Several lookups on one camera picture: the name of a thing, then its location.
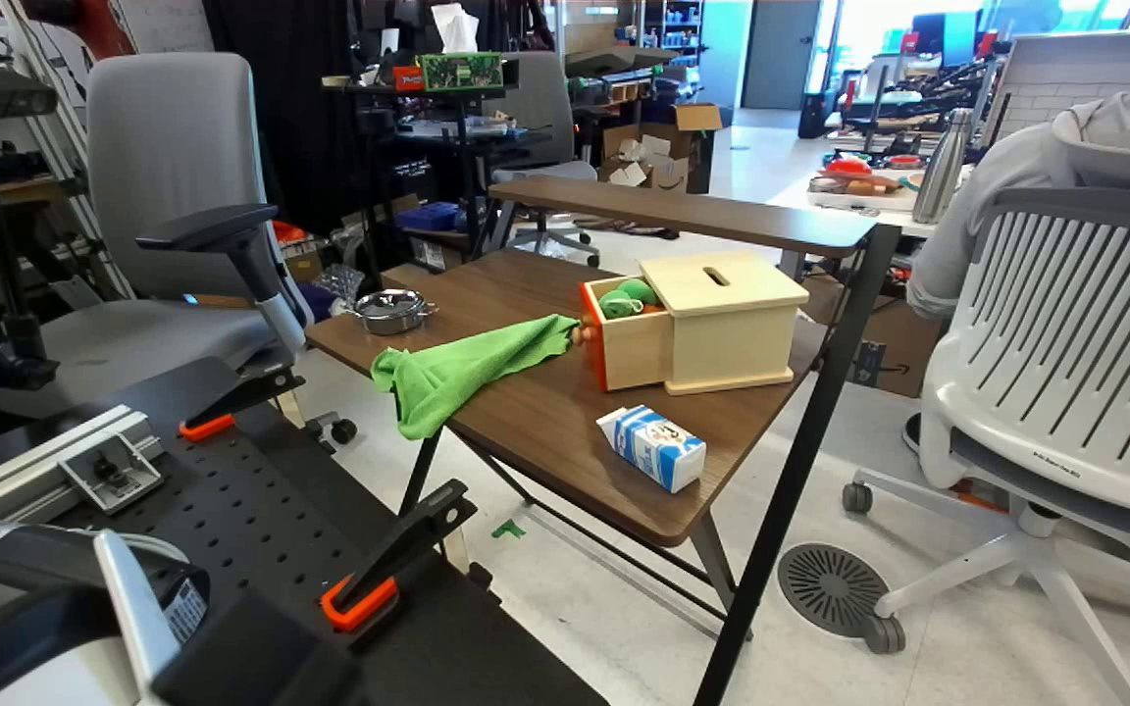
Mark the green cloth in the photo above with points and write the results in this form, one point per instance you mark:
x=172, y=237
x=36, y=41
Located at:
x=447, y=377

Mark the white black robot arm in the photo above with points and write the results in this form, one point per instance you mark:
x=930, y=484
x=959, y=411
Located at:
x=91, y=611

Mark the blue white milk carton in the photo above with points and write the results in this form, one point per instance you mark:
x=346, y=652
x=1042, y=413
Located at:
x=653, y=443

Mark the wooden box with red drawer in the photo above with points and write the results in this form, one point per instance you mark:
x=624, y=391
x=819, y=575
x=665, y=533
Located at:
x=725, y=318

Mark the small steel pot with lid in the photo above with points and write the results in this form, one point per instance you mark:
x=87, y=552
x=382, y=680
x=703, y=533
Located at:
x=396, y=311

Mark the cardboard box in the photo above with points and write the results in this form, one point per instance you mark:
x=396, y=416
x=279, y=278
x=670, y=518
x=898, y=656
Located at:
x=665, y=154

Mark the black clamp orange tip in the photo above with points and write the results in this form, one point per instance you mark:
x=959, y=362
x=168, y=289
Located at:
x=375, y=584

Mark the black round floor cover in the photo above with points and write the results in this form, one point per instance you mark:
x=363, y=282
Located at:
x=839, y=595

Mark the grey office chair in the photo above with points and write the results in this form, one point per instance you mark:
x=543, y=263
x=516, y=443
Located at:
x=188, y=217

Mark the white mesh office chair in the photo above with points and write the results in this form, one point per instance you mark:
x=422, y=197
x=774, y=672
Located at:
x=1029, y=391

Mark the person in grey shirt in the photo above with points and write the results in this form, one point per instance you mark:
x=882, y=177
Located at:
x=1080, y=148

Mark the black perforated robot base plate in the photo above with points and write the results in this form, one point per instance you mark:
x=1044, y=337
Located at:
x=265, y=510

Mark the black clamp orange handle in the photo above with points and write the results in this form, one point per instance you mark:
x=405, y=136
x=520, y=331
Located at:
x=222, y=413

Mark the aluminium rail bracket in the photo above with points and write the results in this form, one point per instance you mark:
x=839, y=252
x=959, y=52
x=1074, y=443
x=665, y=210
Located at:
x=104, y=459

